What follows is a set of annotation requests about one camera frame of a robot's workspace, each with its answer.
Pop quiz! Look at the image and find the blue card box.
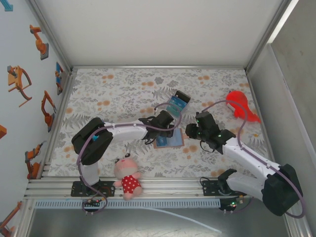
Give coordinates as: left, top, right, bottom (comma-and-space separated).
165, 90, 192, 118

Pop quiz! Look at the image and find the blue card with white print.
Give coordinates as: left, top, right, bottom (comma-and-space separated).
169, 96, 186, 110

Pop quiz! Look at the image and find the red plastic toy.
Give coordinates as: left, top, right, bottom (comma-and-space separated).
226, 90, 262, 123

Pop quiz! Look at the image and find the floral table cloth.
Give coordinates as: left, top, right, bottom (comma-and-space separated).
49, 68, 275, 179

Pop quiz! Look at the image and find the pink plush pig dotted dress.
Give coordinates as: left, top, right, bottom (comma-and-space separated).
113, 152, 143, 201

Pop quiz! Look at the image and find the round black circuit board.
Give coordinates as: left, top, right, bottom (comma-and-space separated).
82, 198, 103, 213
219, 197, 244, 213

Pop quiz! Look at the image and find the white plastic tube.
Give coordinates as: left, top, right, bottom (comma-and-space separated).
145, 207, 222, 234

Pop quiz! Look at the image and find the thin black wire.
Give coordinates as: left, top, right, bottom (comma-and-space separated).
199, 175, 220, 188

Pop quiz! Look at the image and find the wide aluminium base rail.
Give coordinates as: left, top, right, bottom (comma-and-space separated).
24, 175, 299, 198

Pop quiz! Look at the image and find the aluminium frame rail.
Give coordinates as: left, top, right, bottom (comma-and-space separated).
39, 70, 78, 179
71, 65, 248, 72

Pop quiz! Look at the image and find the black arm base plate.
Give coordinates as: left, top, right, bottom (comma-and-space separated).
202, 179, 247, 197
71, 180, 116, 198

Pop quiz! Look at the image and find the white slotted cable duct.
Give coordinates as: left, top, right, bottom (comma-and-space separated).
33, 199, 222, 208

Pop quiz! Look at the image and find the blue orange gantry wall sticker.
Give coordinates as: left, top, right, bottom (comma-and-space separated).
54, 61, 66, 96

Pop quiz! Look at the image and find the aluminium frame post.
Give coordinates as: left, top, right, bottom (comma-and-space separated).
244, 0, 301, 74
26, 0, 75, 74

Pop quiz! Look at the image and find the orange claw crane wall sticker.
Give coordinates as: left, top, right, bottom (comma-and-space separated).
6, 65, 33, 108

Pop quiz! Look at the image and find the blue machine wall sticker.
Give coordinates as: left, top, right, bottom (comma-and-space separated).
0, 0, 14, 12

